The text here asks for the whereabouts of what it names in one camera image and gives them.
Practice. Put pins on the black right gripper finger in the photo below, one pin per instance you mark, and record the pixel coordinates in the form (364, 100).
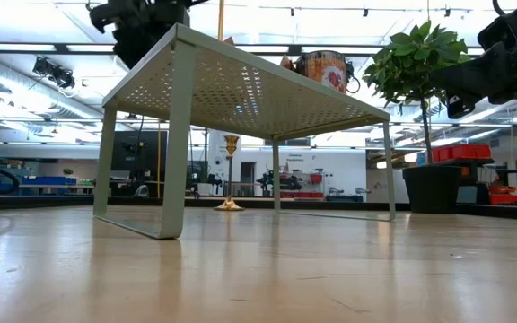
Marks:
(483, 87)
(483, 63)

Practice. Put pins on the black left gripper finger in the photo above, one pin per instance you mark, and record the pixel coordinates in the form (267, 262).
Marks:
(128, 47)
(153, 45)

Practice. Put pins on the gold candlestick holder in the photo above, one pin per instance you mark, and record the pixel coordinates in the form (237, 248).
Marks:
(229, 205)
(221, 22)

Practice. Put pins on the orange heart-print candle tin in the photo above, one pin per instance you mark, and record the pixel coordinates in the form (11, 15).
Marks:
(326, 72)

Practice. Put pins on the green leafy plant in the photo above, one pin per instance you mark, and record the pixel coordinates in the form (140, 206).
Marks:
(415, 58)

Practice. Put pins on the red storage bins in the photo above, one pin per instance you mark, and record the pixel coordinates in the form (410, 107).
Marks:
(460, 152)

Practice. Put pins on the green perforated metal shelf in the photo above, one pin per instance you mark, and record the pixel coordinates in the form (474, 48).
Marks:
(240, 89)

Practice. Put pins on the black monitor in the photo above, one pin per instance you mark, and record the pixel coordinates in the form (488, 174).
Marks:
(142, 148)

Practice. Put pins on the black plant pot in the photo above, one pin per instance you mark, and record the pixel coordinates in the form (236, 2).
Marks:
(433, 188)

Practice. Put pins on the orange storage bins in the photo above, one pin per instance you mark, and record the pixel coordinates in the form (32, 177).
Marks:
(507, 198)

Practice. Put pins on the blue storage crates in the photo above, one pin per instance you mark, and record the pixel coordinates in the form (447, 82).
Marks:
(47, 180)

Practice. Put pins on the black background robot arms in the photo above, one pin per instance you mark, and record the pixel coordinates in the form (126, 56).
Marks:
(285, 181)

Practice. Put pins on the tool rack with red bins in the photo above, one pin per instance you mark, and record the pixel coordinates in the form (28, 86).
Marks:
(314, 178)

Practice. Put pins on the black ceiling camera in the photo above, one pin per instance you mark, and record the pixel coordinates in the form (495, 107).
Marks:
(353, 74)
(56, 74)

